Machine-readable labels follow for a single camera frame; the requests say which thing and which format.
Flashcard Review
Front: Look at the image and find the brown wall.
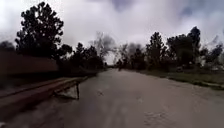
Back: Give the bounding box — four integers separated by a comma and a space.
0, 51, 60, 76

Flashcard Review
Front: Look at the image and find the row of dark trees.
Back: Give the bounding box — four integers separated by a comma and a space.
114, 25, 224, 72
59, 41, 109, 72

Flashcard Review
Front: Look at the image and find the brown low barrier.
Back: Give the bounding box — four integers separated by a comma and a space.
0, 76, 89, 118

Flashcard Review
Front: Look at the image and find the bare tree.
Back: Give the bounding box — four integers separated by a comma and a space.
89, 31, 118, 62

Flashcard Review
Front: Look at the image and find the concrete kerb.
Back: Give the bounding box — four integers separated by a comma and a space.
166, 76, 224, 91

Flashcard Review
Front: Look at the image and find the large dark tree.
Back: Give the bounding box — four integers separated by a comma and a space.
14, 1, 73, 63

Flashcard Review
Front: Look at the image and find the grey asphalt road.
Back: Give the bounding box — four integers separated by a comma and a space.
0, 68, 224, 128

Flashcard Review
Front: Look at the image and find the grass verge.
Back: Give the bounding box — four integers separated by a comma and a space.
139, 69, 224, 88

